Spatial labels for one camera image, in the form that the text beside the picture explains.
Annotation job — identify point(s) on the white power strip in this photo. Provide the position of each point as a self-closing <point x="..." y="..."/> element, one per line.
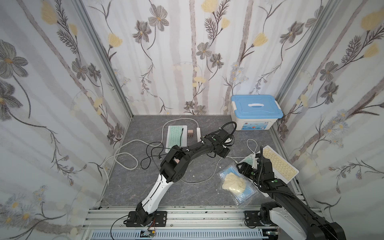
<point x="198" y="132"/>

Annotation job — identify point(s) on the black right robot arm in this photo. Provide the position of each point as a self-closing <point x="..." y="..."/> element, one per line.
<point x="286" y="210"/>

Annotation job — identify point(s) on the white ribbed cable duct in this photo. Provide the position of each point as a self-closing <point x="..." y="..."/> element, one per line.
<point x="207" y="234"/>

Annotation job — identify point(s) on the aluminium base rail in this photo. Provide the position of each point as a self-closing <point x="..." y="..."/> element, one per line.
<point x="190" y="217"/>

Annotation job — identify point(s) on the bag of gloves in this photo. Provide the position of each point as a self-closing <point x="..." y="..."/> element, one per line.
<point x="240" y="188"/>

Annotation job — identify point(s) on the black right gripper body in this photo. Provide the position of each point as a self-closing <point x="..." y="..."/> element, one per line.
<point x="245" y="169"/>

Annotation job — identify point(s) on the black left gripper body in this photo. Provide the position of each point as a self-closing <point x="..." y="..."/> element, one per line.
<point x="222" y="144"/>

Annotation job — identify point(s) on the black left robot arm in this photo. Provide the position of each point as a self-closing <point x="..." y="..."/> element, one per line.
<point x="173" y="167"/>

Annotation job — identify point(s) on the blue lid storage box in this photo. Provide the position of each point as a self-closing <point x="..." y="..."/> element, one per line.
<point x="255" y="112"/>

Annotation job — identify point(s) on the yellow wireless keyboard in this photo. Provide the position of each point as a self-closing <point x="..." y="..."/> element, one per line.
<point x="282" y="169"/>

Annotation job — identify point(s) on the green keyboard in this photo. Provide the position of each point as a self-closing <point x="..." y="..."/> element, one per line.
<point x="176" y="135"/>
<point x="251" y="160"/>

